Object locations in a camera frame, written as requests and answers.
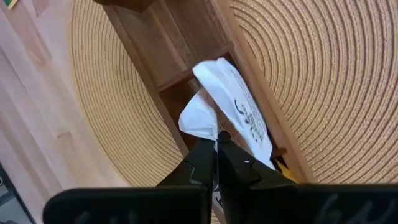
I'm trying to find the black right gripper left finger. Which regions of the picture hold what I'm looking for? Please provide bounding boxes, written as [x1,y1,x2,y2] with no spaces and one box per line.
[157,139,216,224]

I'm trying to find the brown wooden tea organizer box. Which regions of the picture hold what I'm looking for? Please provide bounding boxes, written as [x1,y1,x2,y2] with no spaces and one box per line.
[93,0,317,184]

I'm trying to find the white orange tea bag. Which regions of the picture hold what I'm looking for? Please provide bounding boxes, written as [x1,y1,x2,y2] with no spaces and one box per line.
[178,57,277,212]

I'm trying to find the yellow mango tea bag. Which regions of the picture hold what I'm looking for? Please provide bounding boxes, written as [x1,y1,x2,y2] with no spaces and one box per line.
[275,160,299,184]

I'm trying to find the round woven straw placemat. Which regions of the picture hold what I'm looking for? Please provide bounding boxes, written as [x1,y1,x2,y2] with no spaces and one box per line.
[70,0,398,224]

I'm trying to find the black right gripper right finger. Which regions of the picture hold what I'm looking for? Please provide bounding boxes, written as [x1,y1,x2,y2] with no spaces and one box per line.
[217,131,299,224]

